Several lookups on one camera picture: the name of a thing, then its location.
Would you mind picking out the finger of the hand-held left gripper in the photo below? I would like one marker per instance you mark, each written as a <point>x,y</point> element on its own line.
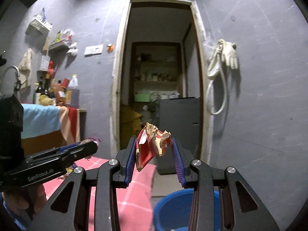
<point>81,150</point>
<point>68,147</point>

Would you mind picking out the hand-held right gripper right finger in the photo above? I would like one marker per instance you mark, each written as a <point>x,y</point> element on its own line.
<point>178,163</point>

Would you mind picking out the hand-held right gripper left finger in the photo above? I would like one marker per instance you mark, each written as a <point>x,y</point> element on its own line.
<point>131,163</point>

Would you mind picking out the red yellow wrapper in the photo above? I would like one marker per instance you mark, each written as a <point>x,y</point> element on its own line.
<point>149,146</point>

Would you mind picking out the blue plastic bucket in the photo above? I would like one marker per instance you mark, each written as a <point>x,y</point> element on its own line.
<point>166,211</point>

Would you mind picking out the person's left hand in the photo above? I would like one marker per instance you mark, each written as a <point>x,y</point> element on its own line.
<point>21,197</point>

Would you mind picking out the orange red striped towel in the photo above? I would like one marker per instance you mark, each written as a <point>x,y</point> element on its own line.
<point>71,125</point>

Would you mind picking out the wooden cabinet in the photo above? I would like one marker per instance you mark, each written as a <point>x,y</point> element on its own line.
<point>43,144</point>

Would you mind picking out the light blue towel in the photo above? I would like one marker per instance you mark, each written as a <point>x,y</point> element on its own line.
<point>41,121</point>

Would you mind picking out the pink checked cloth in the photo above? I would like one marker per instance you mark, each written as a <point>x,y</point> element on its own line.
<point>134,197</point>

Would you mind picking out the yellow bag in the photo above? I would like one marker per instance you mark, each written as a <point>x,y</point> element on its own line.
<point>128,125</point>

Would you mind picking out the grey cabinet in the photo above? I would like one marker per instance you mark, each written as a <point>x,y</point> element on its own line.
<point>180,120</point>

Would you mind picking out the brown packet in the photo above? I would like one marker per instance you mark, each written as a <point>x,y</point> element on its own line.
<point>59,95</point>

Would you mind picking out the dark glass bottles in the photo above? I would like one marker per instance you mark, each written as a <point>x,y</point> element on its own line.
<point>43,91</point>

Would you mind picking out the clear plastic bags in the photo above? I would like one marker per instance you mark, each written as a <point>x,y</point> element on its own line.
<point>150,110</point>

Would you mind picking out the red cup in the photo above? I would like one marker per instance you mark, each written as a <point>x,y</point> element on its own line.
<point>65,83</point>

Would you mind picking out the metal faucet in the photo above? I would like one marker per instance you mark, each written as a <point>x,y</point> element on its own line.
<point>9,68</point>

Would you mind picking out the green box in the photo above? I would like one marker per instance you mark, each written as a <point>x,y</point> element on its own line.
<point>142,97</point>

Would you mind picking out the beige hanging towel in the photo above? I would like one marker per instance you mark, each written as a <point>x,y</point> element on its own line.
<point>25,67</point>

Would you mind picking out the dark curved bar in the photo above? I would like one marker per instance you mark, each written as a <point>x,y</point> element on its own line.
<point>2,61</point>

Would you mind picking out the red kitchen utensil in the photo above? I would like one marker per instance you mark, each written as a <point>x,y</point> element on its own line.
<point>51,68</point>

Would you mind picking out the metal utensil holder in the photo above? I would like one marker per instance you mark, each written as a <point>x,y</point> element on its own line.
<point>43,63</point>

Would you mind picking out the wooden board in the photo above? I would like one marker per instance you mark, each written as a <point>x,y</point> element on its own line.
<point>46,45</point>

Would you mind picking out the white crumpled plastic bag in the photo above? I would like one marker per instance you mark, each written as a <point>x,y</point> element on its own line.
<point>72,49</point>

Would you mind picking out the cream rubber glove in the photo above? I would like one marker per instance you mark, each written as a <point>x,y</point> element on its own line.
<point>214,67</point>
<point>231,55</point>

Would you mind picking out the green yellow packet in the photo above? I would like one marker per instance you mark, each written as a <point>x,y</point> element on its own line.
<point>58,36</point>

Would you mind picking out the pink white packet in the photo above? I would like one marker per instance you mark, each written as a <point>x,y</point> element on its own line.
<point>67,35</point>

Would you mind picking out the wooden shelf unit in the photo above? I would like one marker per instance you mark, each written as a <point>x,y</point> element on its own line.
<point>156,53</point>

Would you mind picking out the door frame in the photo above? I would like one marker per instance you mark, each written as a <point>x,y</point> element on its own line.
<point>118,77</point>

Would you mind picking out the metal wall shelf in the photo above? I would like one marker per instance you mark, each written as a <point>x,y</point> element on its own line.
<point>59,47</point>

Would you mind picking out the white wall socket plate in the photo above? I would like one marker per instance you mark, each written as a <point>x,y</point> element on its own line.
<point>93,50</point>

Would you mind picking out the orange wall hook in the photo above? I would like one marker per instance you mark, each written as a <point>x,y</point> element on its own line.
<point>110,47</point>

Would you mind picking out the white plastic wall basket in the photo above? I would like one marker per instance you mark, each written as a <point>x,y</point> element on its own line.
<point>38,25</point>

